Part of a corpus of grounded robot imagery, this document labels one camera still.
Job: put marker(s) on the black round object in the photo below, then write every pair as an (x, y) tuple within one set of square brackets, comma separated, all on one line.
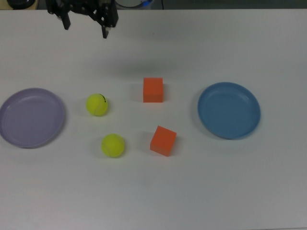
[(19, 3)]

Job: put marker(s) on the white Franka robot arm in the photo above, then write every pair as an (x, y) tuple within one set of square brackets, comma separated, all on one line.
[(127, 2)]

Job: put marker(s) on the plain yellow tennis ball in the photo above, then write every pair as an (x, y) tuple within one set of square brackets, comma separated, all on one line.
[(112, 145)]

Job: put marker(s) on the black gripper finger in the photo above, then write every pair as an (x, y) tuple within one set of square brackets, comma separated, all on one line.
[(66, 21), (108, 16)]

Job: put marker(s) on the blue plate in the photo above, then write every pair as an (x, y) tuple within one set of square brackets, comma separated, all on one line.
[(229, 111)]

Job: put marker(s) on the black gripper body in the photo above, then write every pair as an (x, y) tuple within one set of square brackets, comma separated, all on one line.
[(76, 6)]

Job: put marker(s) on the orange foam cube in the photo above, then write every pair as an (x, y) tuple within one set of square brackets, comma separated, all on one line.
[(153, 89), (163, 141)]

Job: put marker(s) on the printed yellow tennis ball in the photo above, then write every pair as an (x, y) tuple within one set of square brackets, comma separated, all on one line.
[(96, 105)]

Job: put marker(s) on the purple plate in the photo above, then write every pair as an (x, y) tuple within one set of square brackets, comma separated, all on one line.
[(31, 117)]

